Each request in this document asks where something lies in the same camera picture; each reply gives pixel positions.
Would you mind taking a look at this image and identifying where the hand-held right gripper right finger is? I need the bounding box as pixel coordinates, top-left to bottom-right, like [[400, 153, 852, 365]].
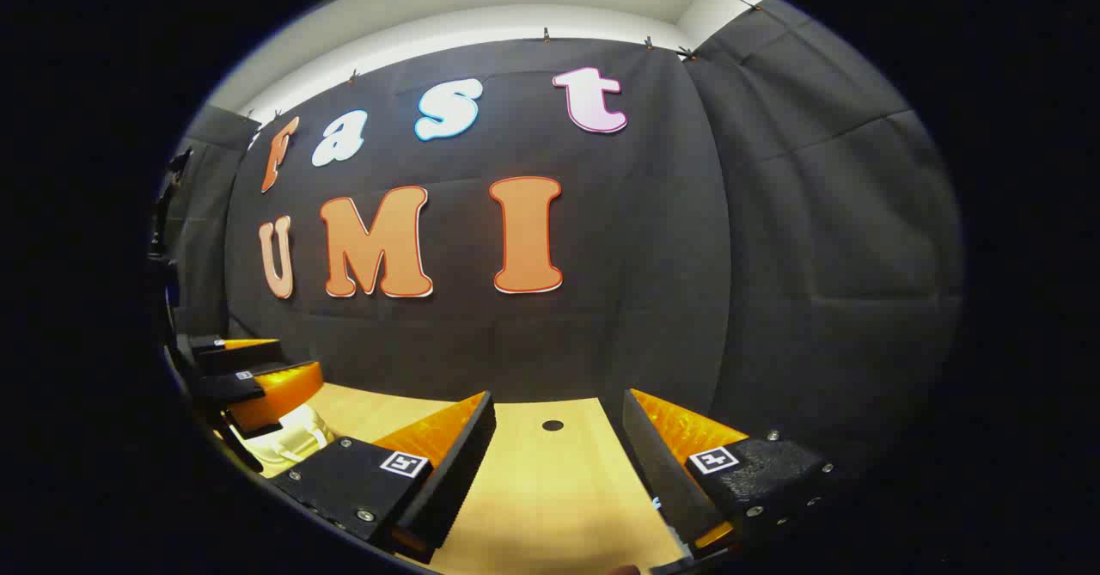
[[622, 388, 841, 560]]

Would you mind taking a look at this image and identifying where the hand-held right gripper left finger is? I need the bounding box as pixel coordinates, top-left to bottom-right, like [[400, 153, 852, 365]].
[[271, 390, 497, 559]]

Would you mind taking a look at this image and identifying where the pale yellow suitcase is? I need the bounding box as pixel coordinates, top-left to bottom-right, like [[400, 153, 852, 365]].
[[239, 403, 338, 479]]

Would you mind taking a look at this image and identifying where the black backdrop cloth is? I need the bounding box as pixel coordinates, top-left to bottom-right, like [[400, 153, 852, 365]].
[[163, 0, 968, 473]]

